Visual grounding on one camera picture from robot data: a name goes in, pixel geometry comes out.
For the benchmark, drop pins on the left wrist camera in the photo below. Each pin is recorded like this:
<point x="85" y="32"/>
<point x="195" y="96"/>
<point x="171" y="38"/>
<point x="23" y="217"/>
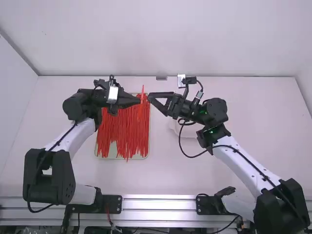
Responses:
<point x="112" y="95"/>

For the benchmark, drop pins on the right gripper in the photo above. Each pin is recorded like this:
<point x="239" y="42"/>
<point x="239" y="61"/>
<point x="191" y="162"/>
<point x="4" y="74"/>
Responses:
<point x="178" y="107"/>

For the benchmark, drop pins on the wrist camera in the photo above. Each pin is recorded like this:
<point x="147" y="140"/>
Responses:
<point x="181" y="80"/>
<point x="112" y="95"/>

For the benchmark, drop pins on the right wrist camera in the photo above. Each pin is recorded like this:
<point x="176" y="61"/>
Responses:
<point x="181" y="80"/>

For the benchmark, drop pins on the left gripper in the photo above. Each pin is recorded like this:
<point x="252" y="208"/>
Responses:
<point x="113" y="108"/>

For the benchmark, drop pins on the pale tray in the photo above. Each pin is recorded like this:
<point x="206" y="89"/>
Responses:
<point x="149" y="126"/>

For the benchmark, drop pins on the white dish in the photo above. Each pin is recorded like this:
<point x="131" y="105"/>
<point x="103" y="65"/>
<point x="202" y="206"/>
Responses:
<point x="186" y="131"/>

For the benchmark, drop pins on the silver rails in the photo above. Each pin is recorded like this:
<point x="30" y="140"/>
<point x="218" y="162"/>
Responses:
<point x="158" y="204"/>

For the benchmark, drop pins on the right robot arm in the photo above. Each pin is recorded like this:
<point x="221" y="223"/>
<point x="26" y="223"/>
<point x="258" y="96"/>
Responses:
<point x="243" y="161"/>

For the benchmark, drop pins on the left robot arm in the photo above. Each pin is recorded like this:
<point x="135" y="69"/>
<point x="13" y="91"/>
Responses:
<point x="80" y="129"/>

